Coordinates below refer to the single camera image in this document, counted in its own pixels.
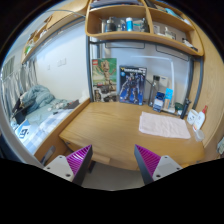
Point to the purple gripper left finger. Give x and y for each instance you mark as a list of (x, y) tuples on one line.
[(73, 167)]

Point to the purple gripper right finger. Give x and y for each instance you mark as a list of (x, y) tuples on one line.
[(152, 166)]

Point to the pink towel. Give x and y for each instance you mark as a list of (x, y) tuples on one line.
[(163, 126)]

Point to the bed with checkered sheet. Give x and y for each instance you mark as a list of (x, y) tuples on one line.
[(42, 141)]

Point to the wooden desk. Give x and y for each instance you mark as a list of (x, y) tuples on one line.
[(113, 131)]

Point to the clear plastic cup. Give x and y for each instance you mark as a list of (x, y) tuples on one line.
[(199, 135)]

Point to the white round container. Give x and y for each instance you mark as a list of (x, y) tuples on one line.
[(192, 115)]

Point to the small blue box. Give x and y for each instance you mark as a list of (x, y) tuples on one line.
[(158, 101)]

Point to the white lotion bottle red cap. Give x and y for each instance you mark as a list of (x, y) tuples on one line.
[(200, 119)]

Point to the blue white tube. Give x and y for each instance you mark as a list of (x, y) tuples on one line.
[(168, 98)]

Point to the light blue crumpled blanket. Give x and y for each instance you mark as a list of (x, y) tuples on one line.
[(37, 97)]

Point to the black bag on bed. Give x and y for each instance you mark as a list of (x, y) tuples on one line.
[(19, 111)]

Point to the blue robot model kit box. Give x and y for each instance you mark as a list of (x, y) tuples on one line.
[(132, 83)]

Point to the Groot building set box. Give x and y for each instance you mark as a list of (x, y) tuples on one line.
[(104, 79)]

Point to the dark bottle on shelf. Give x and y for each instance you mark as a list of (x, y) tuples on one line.
[(110, 25)]

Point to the blue can on shelf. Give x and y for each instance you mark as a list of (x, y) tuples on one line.
[(129, 24)]

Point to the wooden wall shelf unit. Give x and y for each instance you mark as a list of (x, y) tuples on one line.
[(158, 23)]

